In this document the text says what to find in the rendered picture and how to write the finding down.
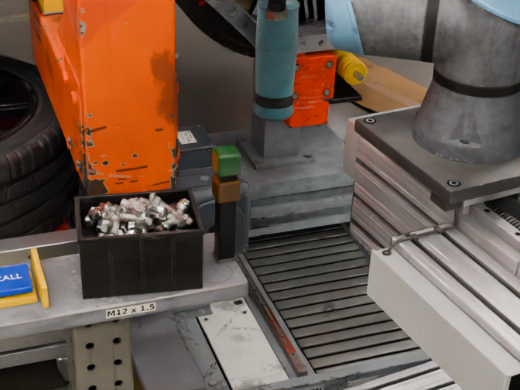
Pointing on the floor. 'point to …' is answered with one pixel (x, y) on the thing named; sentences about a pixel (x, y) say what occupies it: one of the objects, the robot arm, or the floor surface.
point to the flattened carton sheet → (387, 90)
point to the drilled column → (100, 356)
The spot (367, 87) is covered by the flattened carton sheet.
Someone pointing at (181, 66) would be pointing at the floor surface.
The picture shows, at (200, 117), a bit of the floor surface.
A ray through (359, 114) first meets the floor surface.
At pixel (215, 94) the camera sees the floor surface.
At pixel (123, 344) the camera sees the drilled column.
